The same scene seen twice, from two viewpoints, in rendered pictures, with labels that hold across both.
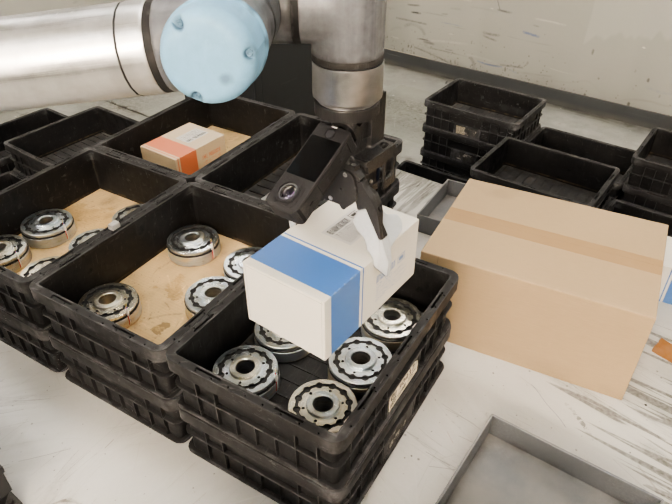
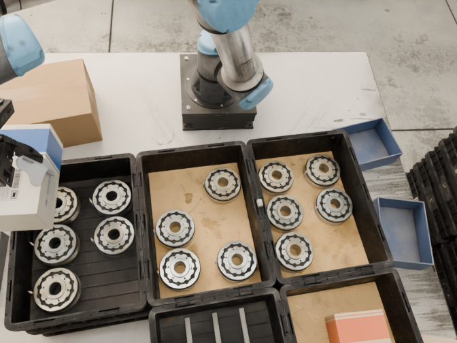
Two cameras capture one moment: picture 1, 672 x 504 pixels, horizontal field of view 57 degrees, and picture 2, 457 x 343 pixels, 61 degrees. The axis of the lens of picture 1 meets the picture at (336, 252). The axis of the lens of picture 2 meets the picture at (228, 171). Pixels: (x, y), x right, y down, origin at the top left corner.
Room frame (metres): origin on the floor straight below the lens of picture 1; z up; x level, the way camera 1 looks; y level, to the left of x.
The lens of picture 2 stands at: (1.12, 0.05, 1.84)
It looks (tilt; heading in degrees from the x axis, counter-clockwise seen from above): 63 degrees down; 130
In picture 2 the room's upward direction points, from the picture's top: 10 degrees clockwise
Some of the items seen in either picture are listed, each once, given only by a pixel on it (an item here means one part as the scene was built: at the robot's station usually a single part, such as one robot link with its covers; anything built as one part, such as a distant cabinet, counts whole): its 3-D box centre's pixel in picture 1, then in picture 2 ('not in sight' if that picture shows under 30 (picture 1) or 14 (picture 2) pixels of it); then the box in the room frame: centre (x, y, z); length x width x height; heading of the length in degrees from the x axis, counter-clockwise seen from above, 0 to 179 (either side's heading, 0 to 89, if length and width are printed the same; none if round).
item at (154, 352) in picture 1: (178, 256); (201, 216); (0.87, 0.28, 0.92); 0.40 x 0.30 x 0.02; 149
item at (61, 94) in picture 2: not in sight; (45, 108); (0.22, 0.15, 0.78); 0.30 x 0.22 x 0.16; 65
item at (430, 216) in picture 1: (482, 218); not in sight; (1.28, -0.36, 0.73); 0.27 x 0.20 x 0.05; 60
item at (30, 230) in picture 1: (46, 222); (334, 204); (1.06, 0.60, 0.86); 0.10 x 0.10 x 0.01
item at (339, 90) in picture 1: (345, 80); not in sight; (0.63, -0.01, 1.33); 0.08 x 0.08 x 0.05
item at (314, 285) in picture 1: (334, 268); (21, 177); (0.61, 0.00, 1.09); 0.20 x 0.12 x 0.09; 144
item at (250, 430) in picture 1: (323, 340); (83, 239); (0.71, 0.02, 0.87); 0.40 x 0.30 x 0.11; 149
